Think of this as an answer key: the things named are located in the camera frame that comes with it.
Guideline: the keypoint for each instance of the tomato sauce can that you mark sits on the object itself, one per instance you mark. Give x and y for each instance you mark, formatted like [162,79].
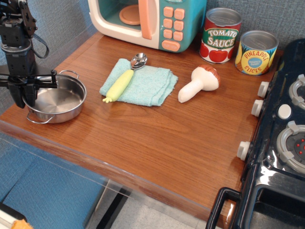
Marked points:
[220,31]

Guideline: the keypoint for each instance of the black toy stove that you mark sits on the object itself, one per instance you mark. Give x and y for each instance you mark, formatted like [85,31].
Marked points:
[272,195]

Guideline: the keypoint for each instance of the teal toy microwave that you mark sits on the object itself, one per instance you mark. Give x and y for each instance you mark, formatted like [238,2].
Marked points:
[168,25]

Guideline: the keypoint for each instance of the plush toy mushroom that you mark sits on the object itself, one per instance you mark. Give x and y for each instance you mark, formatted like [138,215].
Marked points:
[203,78]

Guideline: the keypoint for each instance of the stainless steel pot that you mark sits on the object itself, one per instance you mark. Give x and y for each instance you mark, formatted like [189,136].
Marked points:
[61,104]

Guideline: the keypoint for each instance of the spoon with yellow handle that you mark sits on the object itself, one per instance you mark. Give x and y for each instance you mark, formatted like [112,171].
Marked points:
[119,86]

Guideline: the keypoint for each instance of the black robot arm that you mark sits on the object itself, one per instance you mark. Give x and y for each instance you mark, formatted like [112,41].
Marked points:
[21,75]

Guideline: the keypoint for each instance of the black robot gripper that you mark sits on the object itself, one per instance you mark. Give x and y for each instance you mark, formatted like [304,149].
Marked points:
[31,83]

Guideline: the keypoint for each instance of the orange object at corner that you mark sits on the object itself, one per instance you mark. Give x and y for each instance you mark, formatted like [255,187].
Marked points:
[21,224]

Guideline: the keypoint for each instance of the pineapple slices can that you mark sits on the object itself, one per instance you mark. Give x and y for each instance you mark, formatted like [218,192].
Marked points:
[256,52]

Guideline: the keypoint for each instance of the light blue folded cloth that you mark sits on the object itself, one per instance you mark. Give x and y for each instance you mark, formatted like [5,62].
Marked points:
[149,86]

